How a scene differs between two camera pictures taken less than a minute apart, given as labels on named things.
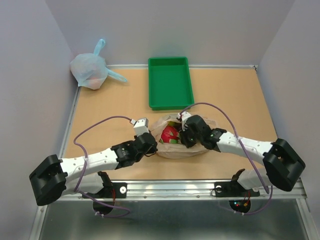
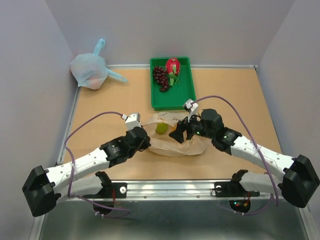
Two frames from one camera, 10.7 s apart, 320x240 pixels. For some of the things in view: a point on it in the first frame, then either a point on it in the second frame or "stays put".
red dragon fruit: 169,132 -> 172,69
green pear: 171,123 -> 161,128
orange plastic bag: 172,150 stays put
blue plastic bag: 90,70 stays put
